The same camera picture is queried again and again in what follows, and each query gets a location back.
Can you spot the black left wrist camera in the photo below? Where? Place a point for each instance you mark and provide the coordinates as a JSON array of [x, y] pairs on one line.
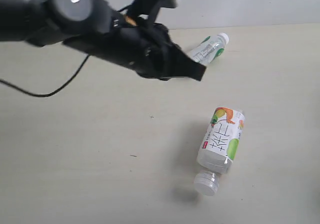
[[145, 12]]

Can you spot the clear bottle green white label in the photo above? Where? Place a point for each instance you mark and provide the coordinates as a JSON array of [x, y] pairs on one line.
[[211, 48]]

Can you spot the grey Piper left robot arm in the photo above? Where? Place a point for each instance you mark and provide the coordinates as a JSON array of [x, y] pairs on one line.
[[47, 22]]

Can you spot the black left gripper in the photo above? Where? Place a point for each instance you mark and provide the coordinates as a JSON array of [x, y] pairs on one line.
[[148, 52]]

